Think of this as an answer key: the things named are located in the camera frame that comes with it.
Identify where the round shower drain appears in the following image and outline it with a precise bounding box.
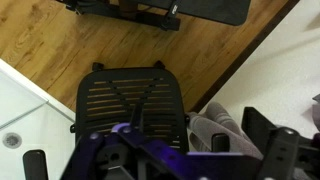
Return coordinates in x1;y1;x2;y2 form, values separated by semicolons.
2;132;22;149

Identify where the grey towel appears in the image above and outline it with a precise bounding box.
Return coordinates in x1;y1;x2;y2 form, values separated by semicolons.
188;102;263;159

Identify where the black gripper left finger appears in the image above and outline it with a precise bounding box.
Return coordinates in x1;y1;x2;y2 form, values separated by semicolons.
130;105;143;131

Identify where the black equipment base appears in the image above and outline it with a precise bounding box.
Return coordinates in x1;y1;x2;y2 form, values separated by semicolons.
56;0;251;31

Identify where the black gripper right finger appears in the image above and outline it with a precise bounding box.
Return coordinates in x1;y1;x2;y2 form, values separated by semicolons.
241;107;276;154

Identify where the black slatted office chair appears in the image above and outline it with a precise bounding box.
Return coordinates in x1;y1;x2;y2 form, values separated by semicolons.
70;61;189;153

